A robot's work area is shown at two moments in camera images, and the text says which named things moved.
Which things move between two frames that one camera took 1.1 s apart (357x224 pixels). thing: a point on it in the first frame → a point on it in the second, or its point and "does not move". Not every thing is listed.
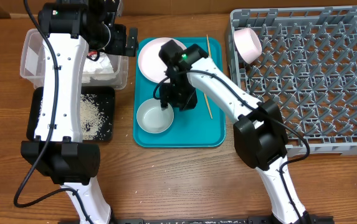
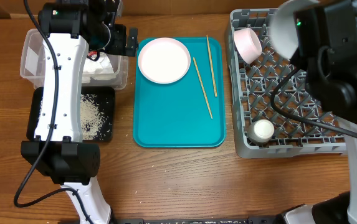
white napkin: x=101 y=69 does not move
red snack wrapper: x=93 y=55 does not move
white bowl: x=248 y=43 does not move
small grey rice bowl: x=152 y=119 → x=283 y=27
